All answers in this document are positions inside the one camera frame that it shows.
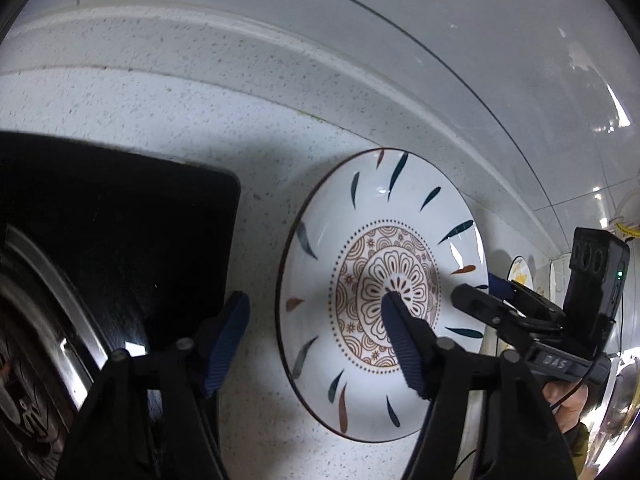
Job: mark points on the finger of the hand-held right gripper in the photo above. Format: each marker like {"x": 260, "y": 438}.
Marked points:
{"x": 500, "y": 287}
{"x": 480, "y": 305}

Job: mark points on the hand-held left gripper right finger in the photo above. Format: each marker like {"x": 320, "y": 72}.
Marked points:
{"x": 405, "y": 345}

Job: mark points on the stainless steel sink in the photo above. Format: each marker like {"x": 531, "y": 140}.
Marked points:
{"x": 622, "y": 405}

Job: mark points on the person's right hand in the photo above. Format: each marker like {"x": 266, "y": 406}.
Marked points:
{"x": 565, "y": 402}

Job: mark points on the black glass cooktop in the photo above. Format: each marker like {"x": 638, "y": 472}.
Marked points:
{"x": 125, "y": 240}

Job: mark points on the leaf pattern ceramic plate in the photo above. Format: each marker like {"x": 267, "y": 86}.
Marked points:
{"x": 320, "y": 280}

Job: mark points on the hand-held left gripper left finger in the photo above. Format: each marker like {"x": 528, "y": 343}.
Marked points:
{"x": 227, "y": 345}

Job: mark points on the person's right forearm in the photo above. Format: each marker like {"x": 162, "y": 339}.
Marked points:
{"x": 577, "y": 447}

